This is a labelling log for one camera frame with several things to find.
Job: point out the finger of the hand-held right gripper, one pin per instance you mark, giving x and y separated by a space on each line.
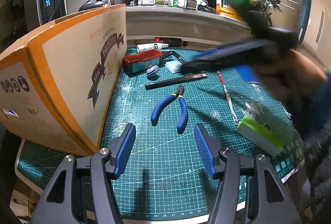
232 51
222 64

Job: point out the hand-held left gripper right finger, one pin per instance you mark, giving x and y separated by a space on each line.
204 151

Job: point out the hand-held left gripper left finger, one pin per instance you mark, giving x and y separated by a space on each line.
124 151

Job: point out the green sticky note pad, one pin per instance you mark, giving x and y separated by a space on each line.
261 133

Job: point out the brown cardboard box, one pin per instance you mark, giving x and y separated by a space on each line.
64 71

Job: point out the person's right forearm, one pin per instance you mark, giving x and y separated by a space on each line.
315 136

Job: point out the person's right hand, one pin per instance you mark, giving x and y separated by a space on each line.
292 76

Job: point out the blue sanding pad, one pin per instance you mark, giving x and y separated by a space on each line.
247 74

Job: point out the green cutting mat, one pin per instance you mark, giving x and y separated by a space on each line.
165 141

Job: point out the black tweezers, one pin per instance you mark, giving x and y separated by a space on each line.
178 56

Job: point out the white plastic box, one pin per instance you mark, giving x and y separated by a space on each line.
173 66

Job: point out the white game console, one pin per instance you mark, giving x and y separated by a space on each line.
306 11

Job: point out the black device with red light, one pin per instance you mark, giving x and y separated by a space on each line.
173 40

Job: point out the black flat hand tool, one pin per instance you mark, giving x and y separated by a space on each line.
165 83

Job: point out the small black box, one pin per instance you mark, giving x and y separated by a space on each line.
190 3

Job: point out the white desk shelf riser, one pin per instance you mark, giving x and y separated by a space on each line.
168 19

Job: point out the white glue tube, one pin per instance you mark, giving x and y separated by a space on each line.
150 47

